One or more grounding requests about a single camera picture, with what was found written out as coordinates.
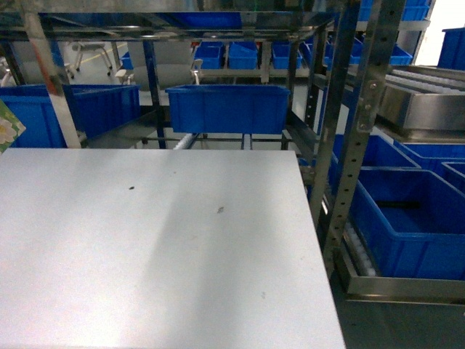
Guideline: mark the flower gift bag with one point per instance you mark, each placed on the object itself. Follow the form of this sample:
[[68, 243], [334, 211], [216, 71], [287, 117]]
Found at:
[[11, 127]]

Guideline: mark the blue bin on centre rack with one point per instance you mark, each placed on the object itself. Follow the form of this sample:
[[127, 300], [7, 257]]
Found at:
[[224, 108]]

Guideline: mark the large blue bin left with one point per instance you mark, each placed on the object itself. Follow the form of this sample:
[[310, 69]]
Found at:
[[102, 107]]

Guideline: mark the blue bin lower right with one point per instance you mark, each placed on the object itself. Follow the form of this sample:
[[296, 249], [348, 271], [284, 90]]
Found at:
[[412, 222]]

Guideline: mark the steel rack upright post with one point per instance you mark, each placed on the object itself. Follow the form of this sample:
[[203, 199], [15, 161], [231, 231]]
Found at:
[[380, 38]]

